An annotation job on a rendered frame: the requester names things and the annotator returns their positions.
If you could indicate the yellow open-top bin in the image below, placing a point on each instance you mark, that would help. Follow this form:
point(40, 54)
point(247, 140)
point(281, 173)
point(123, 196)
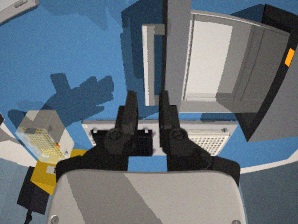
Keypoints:
point(44, 173)

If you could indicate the blue bench mat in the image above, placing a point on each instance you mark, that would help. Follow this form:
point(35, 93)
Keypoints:
point(80, 57)

